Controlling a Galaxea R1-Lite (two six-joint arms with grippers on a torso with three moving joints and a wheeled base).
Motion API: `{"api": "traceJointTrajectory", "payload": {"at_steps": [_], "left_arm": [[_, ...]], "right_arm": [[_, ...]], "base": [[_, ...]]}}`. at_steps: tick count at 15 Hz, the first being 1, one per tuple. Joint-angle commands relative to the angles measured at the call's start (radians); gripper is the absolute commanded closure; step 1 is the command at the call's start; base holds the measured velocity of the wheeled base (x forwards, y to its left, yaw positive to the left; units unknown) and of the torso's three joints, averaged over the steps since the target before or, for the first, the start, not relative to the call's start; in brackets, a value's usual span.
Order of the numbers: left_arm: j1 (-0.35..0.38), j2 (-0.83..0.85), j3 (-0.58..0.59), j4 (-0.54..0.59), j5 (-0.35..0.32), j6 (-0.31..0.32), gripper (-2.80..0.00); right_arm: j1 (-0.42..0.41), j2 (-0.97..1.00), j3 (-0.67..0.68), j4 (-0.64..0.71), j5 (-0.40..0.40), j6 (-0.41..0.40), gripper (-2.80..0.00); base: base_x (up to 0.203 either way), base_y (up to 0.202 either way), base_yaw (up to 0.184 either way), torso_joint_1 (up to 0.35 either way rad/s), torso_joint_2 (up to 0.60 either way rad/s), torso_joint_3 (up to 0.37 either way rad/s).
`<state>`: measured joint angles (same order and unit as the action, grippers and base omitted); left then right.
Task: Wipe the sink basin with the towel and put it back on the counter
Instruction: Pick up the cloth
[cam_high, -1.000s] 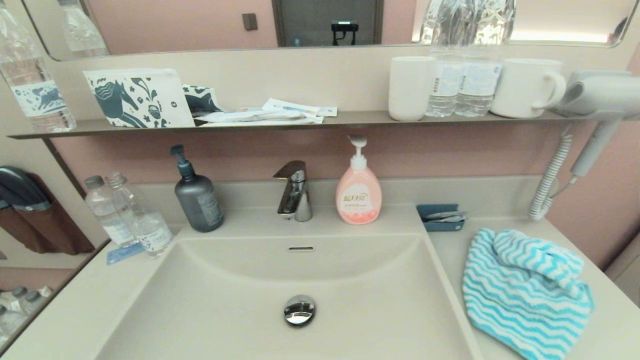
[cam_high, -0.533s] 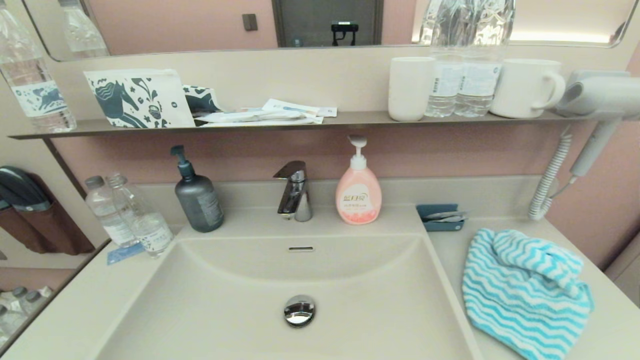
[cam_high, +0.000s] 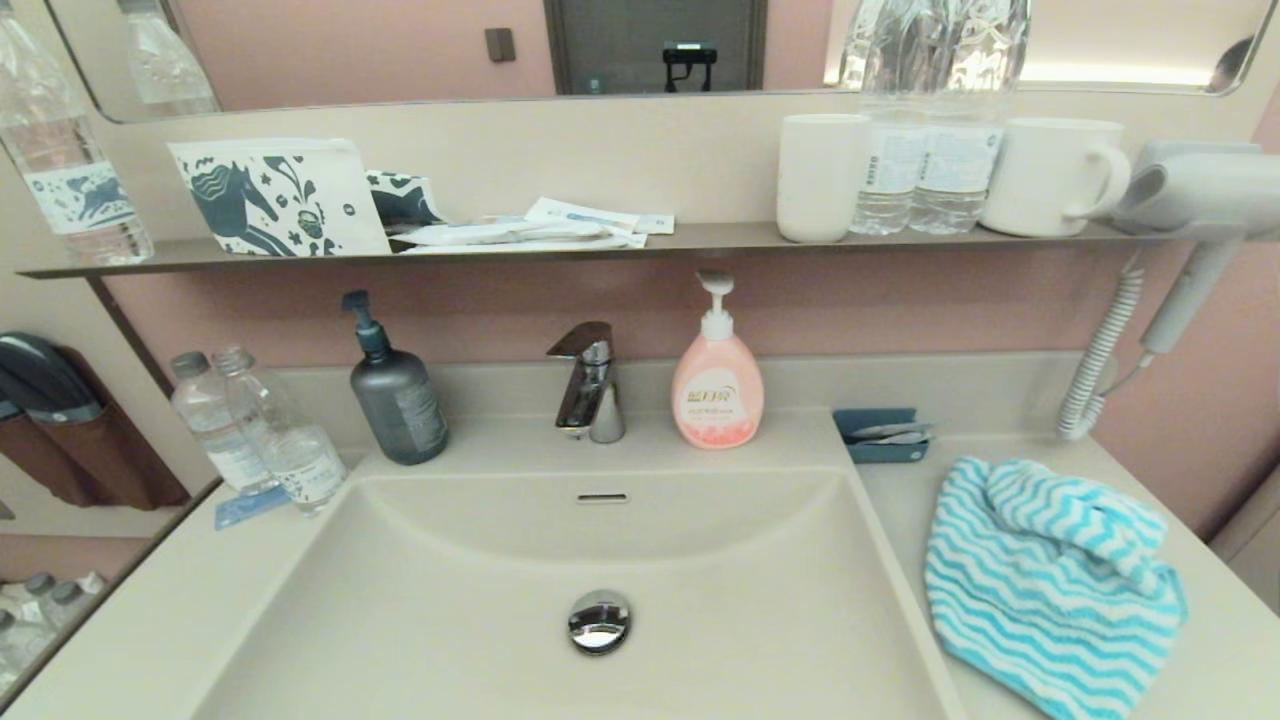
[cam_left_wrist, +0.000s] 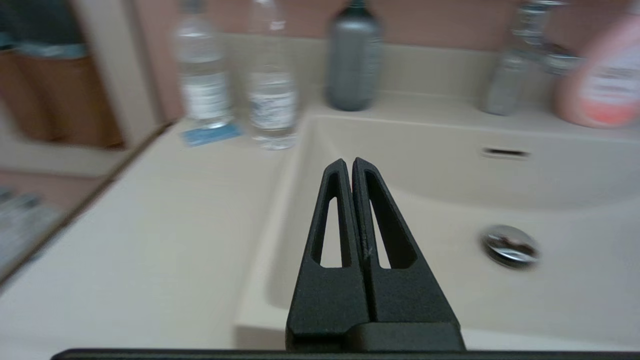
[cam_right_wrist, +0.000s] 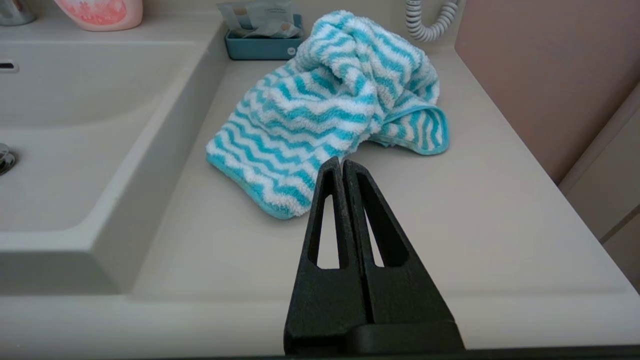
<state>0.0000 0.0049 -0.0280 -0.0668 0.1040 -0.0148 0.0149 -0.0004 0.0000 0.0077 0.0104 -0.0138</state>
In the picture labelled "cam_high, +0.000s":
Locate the dark grey pump bottle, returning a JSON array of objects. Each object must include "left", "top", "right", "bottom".
[{"left": 342, "top": 290, "right": 450, "bottom": 467}]

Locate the dark grey rounded item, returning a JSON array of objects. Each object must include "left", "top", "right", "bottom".
[{"left": 0, "top": 332, "right": 105, "bottom": 424}]

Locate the wall mirror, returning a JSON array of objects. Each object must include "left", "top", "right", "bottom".
[{"left": 45, "top": 0, "right": 1280, "bottom": 124}]

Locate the small dark blue printed pouch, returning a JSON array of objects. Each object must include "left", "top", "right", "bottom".
[{"left": 365, "top": 170, "right": 447, "bottom": 230}]

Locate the water bottle blue print label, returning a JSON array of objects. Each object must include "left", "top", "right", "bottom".
[{"left": 0, "top": 0, "right": 157, "bottom": 267}]

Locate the chrome faucet body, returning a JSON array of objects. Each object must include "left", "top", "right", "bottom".
[{"left": 555, "top": 342, "right": 628, "bottom": 445}]

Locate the teal white zigzag striped towel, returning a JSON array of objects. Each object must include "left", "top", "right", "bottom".
[{"left": 924, "top": 457, "right": 1190, "bottom": 720}]

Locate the chrome sink drain plug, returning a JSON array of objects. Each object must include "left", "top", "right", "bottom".
[{"left": 567, "top": 589, "right": 634, "bottom": 657}]

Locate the white pouch blue horse print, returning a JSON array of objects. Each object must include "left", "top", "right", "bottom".
[{"left": 167, "top": 138, "right": 393, "bottom": 258}]

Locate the grey wall shelf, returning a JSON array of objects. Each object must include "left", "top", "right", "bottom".
[{"left": 15, "top": 221, "right": 1280, "bottom": 280}]

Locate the white wrapped amenity packet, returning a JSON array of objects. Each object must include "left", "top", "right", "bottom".
[{"left": 391, "top": 219, "right": 650, "bottom": 254}]

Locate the white grey hair dryer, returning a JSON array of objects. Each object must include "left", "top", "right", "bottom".
[{"left": 1065, "top": 140, "right": 1280, "bottom": 357}]

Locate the small water bottle blue print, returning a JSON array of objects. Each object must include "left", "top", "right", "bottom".
[{"left": 213, "top": 346, "right": 349, "bottom": 517}]

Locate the brown hanging pouch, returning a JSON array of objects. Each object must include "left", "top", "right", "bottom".
[{"left": 0, "top": 345, "right": 192, "bottom": 512}]

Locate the pink hand soap pump bottle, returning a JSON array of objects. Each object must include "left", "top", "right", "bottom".
[{"left": 671, "top": 270, "right": 766, "bottom": 451}]

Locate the white ceramic tumbler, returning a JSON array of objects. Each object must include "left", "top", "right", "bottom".
[{"left": 777, "top": 113, "right": 873, "bottom": 244}]

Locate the small water bottle plain label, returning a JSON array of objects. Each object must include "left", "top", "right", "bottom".
[{"left": 169, "top": 351, "right": 278, "bottom": 497}]

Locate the teal amenity tray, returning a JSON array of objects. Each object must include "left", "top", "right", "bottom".
[{"left": 833, "top": 407, "right": 932, "bottom": 465}]

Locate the beige wash basin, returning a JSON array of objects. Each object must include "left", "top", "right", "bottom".
[{"left": 190, "top": 465, "right": 967, "bottom": 720}]

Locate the small clear capped bottle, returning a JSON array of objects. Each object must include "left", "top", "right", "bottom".
[
  {"left": 16, "top": 571, "right": 63, "bottom": 643},
  {"left": 48, "top": 575, "right": 109, "bottom": 643}
]

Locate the white ceramic mug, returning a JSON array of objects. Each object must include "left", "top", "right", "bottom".
[{"left": 980, "top": 118, "right": 1132, "bottom": 239}]

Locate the water bottle white text label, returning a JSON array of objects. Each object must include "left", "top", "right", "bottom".
[
  {"left": 848, "top": 0, "right": 941, "bottom": 237},
  {"left": 910, "top": 0, "right": 1032, "bottom": 237}
]

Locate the white coiled hair dryer cord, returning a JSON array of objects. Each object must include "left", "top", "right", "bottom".
[{"left": 1057, "top": 265, "right": 1147, "bottom": 442}]

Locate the white blue amenity packet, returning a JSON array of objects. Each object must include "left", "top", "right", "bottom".
[{"left": 525, "top": 197, "right": 677, "bottom": 237}]

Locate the chrome faucet lever handle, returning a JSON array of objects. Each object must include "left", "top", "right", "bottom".
[{"left": 546, "top": 321, "right": 614, "bottom": 363}]

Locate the blue card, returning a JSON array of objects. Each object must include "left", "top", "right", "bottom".
[{"left": 214, "top": 485, "right": 292, "bottom": 532}]

